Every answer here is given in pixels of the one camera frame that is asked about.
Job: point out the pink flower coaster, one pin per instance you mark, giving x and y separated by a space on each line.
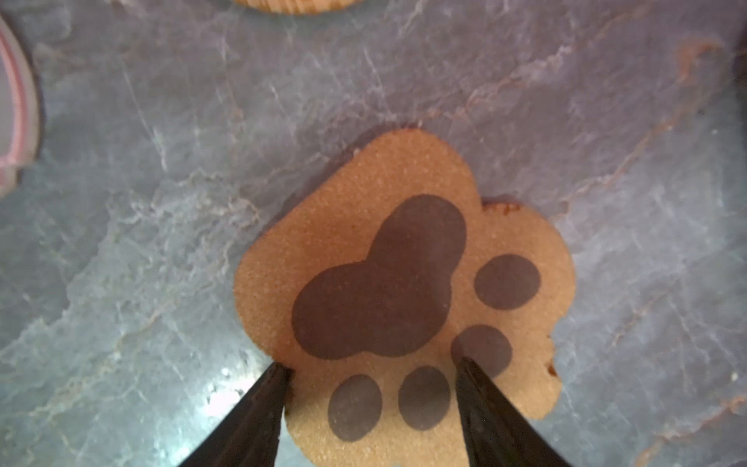
21 115

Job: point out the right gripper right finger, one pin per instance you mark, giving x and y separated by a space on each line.
495 432

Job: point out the tan woven round coaster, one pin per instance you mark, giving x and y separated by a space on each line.
297 7

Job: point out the brown paw coaster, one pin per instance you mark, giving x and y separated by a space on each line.
376 286

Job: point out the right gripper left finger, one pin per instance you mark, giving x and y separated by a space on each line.
249 434

